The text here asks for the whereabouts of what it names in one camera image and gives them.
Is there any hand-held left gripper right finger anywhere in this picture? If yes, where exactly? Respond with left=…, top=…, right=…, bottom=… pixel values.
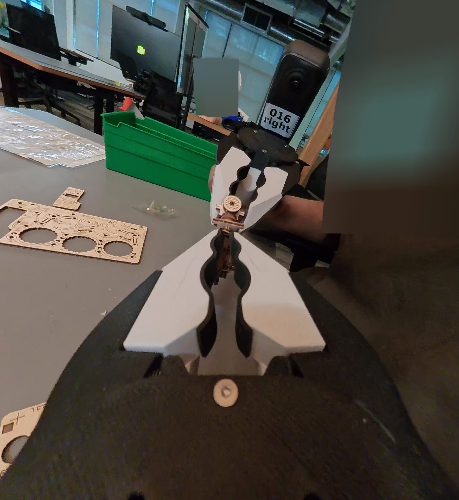
left=231, top=231, right=327, bottom=377

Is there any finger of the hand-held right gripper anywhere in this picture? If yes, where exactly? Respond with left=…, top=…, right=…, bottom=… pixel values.
left=238, top=166, right=289, bottom=235
left=209, top=146, right=254, bottom=228

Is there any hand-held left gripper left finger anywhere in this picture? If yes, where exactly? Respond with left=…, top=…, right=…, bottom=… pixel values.
left=123, top=229, right=220, bottom=376

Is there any wooden puzzle model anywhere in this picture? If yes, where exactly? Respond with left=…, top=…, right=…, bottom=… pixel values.
left=211, top=195, right=246, bottom=284

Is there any wooden gear puzzle sheet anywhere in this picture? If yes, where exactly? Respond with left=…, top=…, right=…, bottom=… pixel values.
left=0, top=402, right=47, bottom=497

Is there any grey desk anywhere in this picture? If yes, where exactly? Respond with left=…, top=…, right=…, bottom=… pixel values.
left=0, top=105, right=218, bottom=489

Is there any wooden beam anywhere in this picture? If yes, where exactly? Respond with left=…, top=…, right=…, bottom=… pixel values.
left=298, top=80, right=340, bottom=176

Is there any green bin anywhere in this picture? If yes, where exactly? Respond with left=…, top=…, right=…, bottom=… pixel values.
left=101, top=111, right=219, bottom=202

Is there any small clear plastic bag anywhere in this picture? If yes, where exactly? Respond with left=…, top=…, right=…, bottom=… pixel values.
left=131, top=200, right=178, bottom=219

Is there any wooden sheet with round holes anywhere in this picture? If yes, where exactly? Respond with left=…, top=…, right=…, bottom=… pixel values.
left=0, top=198, right=148, bottom=265

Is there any person's brown shirt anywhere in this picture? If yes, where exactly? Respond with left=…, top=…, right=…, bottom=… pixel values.
left=290, top=232, right=459, bottom=500

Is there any small wooden sheet piece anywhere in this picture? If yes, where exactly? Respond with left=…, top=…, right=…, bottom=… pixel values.
left=53, top=187, right=85, bottom=212

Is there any black monitor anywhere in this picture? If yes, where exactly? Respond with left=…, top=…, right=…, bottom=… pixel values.
left=110, top=5, right=182, bottom=83
left=4, top=3, right=61, bottom=61

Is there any background wooden table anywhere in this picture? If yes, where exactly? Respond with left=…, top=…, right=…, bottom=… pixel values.
left=0, top=33, right=146, bottom=135

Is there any clear plastic packaging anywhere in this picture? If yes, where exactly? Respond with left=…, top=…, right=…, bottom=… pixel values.
left=0, top=105, right=106, bottom=168

